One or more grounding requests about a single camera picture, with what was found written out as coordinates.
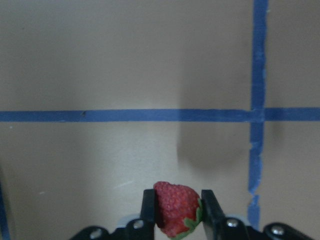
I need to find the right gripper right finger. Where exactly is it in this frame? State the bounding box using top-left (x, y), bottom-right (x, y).
top-left (201, 189), bottom-right (250, 240)

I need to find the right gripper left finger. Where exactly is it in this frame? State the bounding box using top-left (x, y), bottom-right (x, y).
top-left (125, 189), bottom-right (156, 240)

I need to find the strawberry plate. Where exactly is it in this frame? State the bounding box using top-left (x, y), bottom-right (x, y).
top-left (153, 181), bottom-right (203, 240)

